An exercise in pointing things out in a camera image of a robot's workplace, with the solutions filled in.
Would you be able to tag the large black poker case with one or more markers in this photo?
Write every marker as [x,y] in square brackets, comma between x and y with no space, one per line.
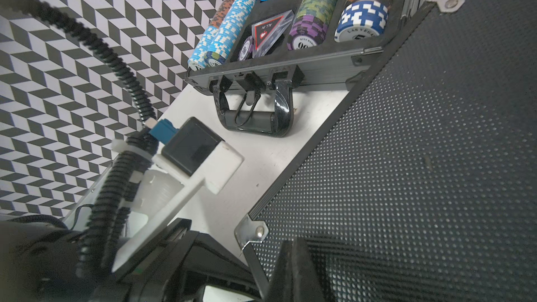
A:
[255,53]

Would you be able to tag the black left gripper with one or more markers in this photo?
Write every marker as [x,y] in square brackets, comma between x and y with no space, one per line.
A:
[178,264]

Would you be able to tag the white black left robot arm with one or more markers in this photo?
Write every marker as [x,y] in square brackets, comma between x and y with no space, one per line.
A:
[46,259]

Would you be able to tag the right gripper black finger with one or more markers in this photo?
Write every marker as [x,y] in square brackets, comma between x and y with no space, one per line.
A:
[294,277]

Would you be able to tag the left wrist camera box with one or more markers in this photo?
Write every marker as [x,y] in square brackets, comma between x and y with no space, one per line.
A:
[192,157]

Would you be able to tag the black textured poker case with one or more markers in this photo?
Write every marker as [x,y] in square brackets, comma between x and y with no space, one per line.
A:
[421,185]

